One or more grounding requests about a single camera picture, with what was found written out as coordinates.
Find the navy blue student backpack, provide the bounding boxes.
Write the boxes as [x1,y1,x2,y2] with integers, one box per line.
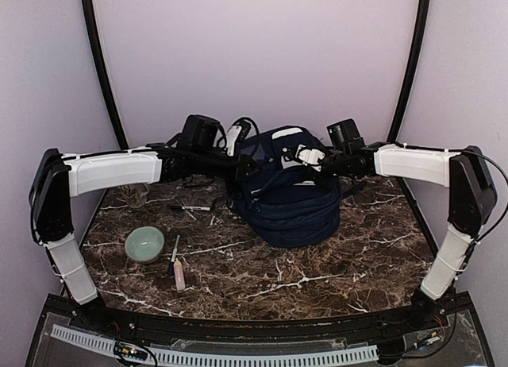
[226,126,343,248]

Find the black capped white marker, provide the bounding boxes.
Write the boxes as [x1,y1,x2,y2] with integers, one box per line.
[167,205,212,211]

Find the pink pencil-shaped eraser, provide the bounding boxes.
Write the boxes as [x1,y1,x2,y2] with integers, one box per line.
[173,259,186,292]

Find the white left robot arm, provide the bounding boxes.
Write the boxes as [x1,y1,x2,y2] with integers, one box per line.
[29,114,260,332]

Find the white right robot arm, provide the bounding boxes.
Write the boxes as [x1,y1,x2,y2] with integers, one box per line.
[283,119,498,300]

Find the cream patterned ceramic mug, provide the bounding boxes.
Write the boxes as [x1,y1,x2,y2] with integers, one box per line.
[119,183,149,209]

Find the light green ceramic bowl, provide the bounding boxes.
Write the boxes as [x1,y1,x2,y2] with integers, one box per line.
[124,226,165,264]

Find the black right frame post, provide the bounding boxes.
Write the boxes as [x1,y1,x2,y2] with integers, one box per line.
[387,0,430,141]

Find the black frame post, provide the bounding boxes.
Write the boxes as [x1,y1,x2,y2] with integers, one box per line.
[81,0,129,149]
[387,0,430,141]

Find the white slotted cable duct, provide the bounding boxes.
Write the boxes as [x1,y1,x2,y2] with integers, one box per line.
[50,325,379,366]

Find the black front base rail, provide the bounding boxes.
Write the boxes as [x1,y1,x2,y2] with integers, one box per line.
[31,292,478,348]

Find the black left frame post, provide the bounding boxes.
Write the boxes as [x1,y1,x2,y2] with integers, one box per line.
[81,0,129,149]

